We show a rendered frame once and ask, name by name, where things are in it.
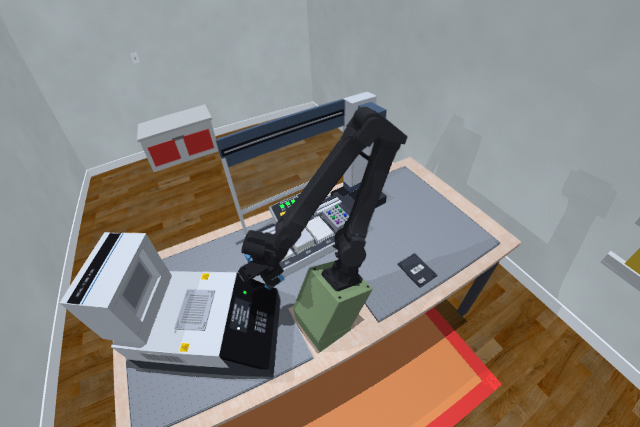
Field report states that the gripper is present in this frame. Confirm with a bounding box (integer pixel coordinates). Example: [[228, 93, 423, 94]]
[[244, 254, 285, 290]]

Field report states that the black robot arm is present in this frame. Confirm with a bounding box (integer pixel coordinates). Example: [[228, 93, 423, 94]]
[[238, 107, 407, 291]]

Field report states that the white lab instrument with black keypad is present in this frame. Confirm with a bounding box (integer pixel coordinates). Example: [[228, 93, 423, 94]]
[[60, 233, 281, 377]]

